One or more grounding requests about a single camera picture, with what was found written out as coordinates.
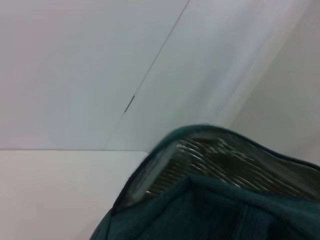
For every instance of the dark teal insulated bag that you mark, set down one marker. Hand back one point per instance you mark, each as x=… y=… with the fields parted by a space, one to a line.
x=200 y=212

